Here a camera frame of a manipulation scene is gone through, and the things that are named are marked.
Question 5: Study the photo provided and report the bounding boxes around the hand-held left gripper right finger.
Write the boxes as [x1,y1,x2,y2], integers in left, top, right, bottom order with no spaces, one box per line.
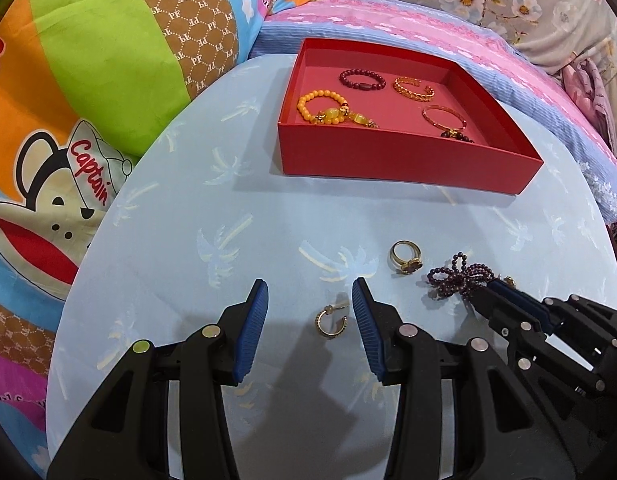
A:
[352,276,579,480]

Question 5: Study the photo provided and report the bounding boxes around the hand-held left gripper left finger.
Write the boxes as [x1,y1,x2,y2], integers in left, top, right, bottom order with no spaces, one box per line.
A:
[47,279,269,480]

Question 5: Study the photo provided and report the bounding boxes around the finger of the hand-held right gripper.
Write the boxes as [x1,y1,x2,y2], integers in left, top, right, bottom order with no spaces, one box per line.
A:
[489,280,617,356]
[471,287,604,396]

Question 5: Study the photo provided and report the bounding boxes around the gold hoop earring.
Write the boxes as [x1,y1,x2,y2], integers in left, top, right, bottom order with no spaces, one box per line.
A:
[316,302,348,339]

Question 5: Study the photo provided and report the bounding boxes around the purple small-bead bracelet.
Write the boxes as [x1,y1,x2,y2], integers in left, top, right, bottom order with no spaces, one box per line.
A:
[427,252,497,301]

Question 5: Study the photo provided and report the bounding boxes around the red cardboard box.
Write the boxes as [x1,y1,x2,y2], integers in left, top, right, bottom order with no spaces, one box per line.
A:
[277,37,544,196]

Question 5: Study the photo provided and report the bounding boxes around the dark bead bracelet gold charms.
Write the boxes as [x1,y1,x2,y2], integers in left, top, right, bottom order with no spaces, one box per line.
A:
[440,128,475,145]

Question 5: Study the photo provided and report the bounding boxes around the rose gold bangle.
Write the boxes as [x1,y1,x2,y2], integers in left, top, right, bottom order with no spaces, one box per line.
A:
[421,105,468,133]

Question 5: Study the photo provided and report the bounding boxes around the yellow-green bead bracelet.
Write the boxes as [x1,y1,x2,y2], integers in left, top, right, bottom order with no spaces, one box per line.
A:
[313,106,382,129]

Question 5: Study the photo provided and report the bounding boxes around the orange bead bracelet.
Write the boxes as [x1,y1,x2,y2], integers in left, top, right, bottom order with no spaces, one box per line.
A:
[297,89,350,125]

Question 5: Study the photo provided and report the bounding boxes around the gold leaf cuff bracelet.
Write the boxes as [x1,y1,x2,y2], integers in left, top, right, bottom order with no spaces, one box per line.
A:
[393,76,435,102]

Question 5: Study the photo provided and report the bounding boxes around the dark red bead bracelet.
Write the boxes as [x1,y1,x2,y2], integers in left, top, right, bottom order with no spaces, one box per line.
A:
[339,69,388,92]

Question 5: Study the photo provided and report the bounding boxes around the pink and blue striped bedsheet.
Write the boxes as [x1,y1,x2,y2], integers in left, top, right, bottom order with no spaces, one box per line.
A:
[248,0,617,223]

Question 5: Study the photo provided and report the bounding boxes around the purple cloth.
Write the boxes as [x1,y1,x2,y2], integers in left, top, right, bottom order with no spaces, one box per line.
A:
[561,57,617,151]

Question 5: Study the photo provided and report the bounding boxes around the floral grey quilt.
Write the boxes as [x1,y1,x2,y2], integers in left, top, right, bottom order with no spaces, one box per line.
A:
[319,0,617,81]

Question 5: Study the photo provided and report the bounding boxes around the gold ring with brown flower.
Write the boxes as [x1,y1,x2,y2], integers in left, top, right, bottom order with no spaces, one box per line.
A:
[390,240,423,276]

